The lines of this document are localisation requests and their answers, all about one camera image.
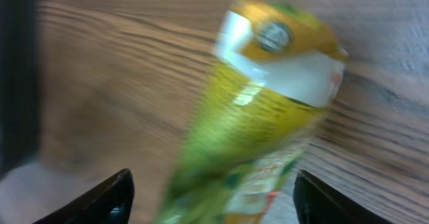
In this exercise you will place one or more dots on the green yellow drink carton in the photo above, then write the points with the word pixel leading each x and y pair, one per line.
pixel 276 71

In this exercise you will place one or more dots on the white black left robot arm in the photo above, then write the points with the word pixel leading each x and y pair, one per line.
pixel 20 84

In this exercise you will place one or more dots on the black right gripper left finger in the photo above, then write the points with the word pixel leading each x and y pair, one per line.
pixel 110 202

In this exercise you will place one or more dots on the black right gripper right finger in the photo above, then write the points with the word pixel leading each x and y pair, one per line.
pixel 316 202

